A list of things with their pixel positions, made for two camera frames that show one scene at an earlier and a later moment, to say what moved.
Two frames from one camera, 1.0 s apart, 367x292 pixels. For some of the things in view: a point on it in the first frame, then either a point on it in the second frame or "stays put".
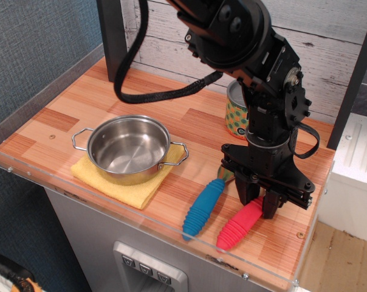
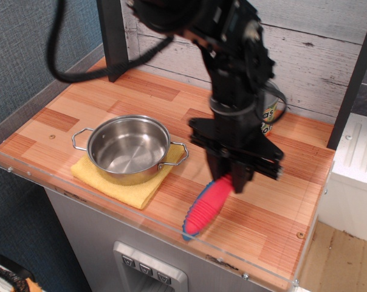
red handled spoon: (239, 224) -> (206, 205)
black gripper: (274, 168) -> (235, 130)
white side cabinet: (350, 203) stays put
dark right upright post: (346, 107) stays put
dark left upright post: (113, 34) stays put
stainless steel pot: (129, 149) stays put
